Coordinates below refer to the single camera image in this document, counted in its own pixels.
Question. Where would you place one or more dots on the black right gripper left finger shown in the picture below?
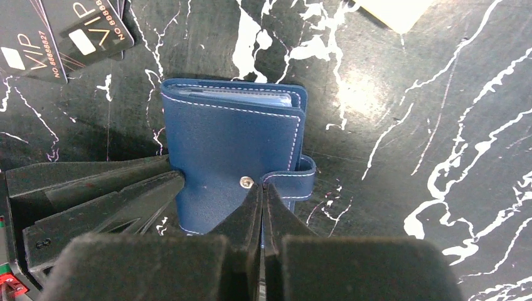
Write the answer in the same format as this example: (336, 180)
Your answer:
(221, 265)

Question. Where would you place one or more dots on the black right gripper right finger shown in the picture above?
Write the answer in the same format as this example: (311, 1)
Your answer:
(300, 265)

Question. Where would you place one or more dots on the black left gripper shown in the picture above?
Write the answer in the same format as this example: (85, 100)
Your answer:
(131, 197)

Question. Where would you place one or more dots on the navy blue card holder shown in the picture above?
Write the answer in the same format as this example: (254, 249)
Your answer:
(227, 136)

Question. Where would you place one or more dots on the black card stack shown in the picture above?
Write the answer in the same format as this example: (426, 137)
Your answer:
(47, 40)

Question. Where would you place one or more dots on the white card stack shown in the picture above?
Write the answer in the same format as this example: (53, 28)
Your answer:
(399, 15)

